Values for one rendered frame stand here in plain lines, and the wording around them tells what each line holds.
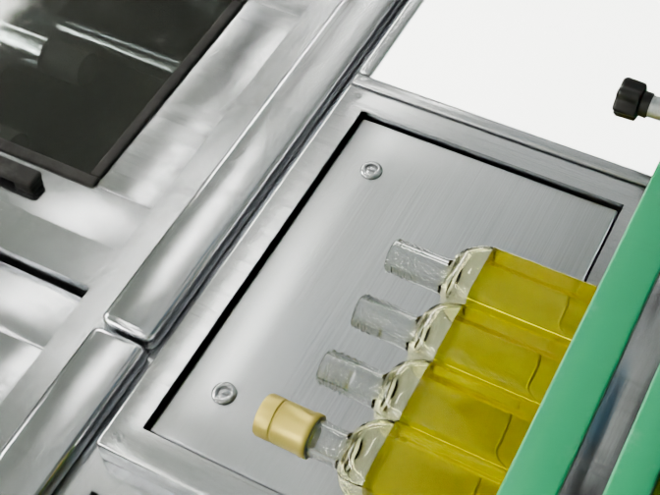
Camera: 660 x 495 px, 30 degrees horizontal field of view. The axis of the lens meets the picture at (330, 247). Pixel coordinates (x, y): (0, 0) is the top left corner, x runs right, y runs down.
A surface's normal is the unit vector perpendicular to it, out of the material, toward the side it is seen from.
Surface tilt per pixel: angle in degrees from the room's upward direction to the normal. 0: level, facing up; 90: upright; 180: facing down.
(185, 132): 90
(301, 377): 90
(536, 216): 90
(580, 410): 90
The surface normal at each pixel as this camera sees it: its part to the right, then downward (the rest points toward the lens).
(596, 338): -0.04, -0.60
